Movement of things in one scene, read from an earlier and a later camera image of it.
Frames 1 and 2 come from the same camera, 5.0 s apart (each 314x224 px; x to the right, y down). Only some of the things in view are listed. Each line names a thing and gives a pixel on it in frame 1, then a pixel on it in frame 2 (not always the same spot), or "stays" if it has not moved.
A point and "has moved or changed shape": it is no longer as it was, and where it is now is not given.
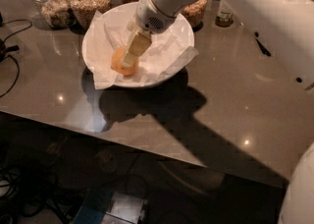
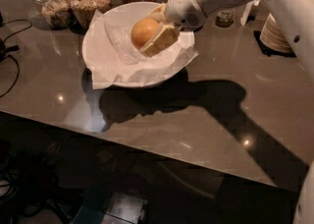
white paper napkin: (163, 54) stays
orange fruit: (120, 67) has moved or changed shape
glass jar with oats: (52, 4) stays
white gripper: (147, 17) to (183, 9)
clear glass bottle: (224, 17) stays
